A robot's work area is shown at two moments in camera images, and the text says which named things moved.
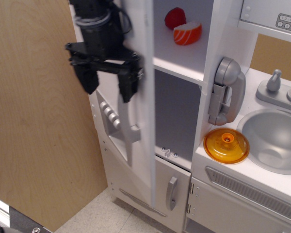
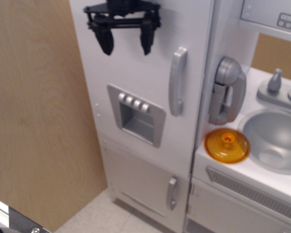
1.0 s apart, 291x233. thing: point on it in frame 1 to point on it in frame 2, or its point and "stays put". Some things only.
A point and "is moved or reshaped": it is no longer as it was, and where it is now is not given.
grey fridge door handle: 131,133 to 177,80
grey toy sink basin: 274,136 stays put
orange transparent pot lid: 226,146 stays put
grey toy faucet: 271,89 stays put
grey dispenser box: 115,128 to 137,117
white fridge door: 127,128 is moved or reshaped
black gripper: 103,50 to 124,13
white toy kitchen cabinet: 207,142 stays put
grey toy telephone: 227,94 stays put
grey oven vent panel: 275,203 stays put
